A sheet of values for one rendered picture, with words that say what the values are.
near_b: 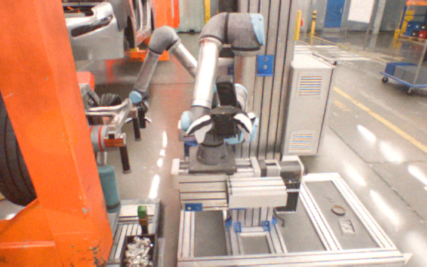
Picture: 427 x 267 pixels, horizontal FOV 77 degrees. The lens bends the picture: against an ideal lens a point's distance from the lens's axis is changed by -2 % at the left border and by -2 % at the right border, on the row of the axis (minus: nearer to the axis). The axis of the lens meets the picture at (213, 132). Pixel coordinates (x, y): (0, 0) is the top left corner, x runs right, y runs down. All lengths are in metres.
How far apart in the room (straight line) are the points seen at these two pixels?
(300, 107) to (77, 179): 1.01
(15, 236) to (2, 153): 0.34
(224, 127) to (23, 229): 0.88
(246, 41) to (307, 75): 0.40
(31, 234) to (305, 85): 1.30
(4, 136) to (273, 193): 1.16
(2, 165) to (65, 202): 0.40
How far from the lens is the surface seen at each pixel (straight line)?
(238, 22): 1.08
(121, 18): 4.26
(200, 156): 1.29
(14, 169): 1.39
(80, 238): 1.19
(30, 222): 1.25
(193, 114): 0.94
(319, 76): 1.38
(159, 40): 1.68
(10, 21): 0.90
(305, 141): 1.49
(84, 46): 4.00
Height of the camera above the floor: 1.51
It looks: 26 degrees down
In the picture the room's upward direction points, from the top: straight up
